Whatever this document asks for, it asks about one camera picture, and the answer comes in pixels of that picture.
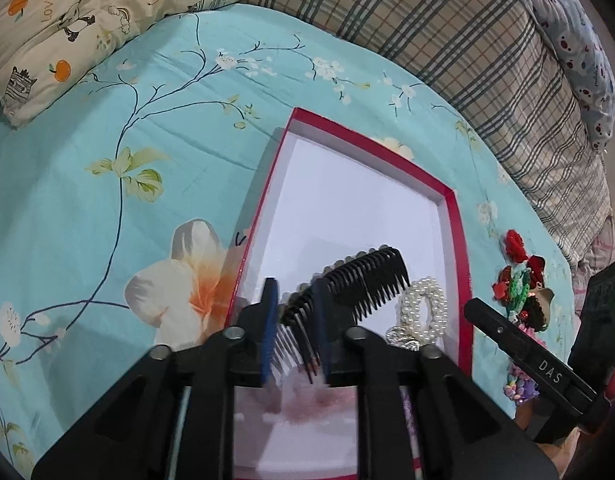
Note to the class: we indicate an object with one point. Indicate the silver rhinestone hair clip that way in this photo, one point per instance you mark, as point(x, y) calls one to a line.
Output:
point(405, 340)

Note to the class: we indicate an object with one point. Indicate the plaid blanket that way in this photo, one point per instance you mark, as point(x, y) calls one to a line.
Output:
point(437, 35)

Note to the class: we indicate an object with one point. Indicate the black rhinestone hair comb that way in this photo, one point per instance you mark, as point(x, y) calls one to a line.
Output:
point(367, 280)

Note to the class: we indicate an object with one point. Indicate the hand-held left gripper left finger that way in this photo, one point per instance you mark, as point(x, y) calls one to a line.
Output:
point(270, 331)

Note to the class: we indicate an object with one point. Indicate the pale pink patterned cloth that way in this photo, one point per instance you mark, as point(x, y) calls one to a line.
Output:
point(600, 255)

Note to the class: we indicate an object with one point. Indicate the blue printed pillow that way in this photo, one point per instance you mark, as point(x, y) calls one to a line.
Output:
point(572, 35)

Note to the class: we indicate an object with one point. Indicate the red rose hair clip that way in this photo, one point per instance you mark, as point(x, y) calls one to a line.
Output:
point(515, 246)

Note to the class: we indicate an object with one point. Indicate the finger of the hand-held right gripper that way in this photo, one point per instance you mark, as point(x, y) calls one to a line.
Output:
point(522, 355)
point(562, 422)

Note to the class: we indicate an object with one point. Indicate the cartoon print cream pillow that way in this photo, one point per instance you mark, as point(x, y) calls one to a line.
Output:
point(87, 20)

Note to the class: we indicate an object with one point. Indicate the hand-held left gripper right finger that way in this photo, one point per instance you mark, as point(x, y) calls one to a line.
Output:
point(322, 332)

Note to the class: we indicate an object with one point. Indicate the red cardboard box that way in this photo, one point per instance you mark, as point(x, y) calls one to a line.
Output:
point(347, 200)

